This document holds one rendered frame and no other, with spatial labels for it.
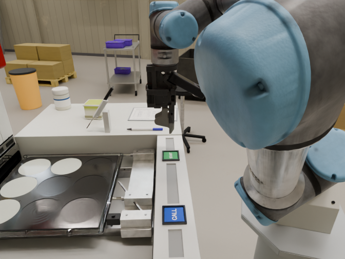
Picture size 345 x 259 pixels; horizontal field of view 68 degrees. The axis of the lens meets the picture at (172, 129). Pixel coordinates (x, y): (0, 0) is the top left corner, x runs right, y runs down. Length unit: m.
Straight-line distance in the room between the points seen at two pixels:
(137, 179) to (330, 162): 0.56
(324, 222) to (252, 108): 0.70
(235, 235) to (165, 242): 1.37
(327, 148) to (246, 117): 0.42
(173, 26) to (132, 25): 7.24
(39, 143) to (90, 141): 0.19
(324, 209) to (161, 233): 0.46
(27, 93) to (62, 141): 3.26
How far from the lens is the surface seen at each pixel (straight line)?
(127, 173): 0.98
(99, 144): 1.01
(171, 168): 0.79
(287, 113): 0.20
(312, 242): 0.85
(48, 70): 5.42
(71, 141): 1.03
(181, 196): 0.68
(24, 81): 4.22
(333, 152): 0.61
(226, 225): 1.96
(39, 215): 0.80
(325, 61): 0.20
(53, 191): 0.87
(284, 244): 0.82
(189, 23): 0.56
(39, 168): 1.00
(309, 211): 0.84
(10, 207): 0.86
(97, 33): 8.30
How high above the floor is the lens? 1.40
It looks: 26 degrees down
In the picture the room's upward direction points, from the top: straight up
